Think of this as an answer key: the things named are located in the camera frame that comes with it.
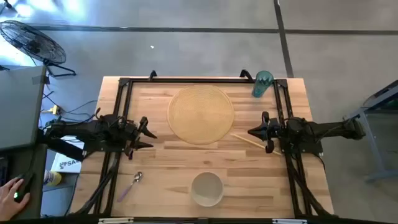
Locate grey metal cart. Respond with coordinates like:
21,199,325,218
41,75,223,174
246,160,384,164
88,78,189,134
343,79,398,184

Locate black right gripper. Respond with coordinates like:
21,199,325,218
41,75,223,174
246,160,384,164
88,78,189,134
248,111,289,154

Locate black computer mouse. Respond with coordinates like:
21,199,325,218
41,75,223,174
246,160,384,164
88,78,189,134
13,173,34,203

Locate teal transparent plastic tumbler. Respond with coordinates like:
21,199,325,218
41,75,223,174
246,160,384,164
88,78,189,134
251,70,275,98

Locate black aluminium table frame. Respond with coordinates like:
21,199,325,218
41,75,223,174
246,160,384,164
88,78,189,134
70,76,338,219

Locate white bracket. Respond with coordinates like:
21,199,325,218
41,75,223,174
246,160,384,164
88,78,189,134
272,218,308,224
98,217,135,224

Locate round woven beige placemat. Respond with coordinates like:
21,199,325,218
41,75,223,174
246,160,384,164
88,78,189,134
167,84,235,146

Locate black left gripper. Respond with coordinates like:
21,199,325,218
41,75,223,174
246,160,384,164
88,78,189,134
116,116,158,160

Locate metal spoon purple handle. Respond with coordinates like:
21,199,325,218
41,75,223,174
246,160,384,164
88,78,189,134
117,171,144,203

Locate white cardboard box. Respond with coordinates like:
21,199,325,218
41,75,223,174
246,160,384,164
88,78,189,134
50,134,85,174

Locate black floor cables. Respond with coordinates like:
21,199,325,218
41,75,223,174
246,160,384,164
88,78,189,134
39,90,101,126

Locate light wooden chopstick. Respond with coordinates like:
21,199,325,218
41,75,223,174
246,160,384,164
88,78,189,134
229,133,282,156

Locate person's hand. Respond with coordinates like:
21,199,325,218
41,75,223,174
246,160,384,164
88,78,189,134
0,177,31,222

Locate yellow and white object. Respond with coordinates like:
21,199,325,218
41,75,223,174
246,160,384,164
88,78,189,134
43,169,63,187

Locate dark desk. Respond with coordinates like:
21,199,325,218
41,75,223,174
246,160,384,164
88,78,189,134
0,143,48,220

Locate grey desk top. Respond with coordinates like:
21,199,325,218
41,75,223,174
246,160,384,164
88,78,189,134
0,65,48,151

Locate white ribbed bowl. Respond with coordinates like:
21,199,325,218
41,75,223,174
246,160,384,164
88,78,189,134
190,172,224,208

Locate black floor fan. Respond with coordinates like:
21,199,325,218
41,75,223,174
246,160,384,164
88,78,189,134
0,19,77,78

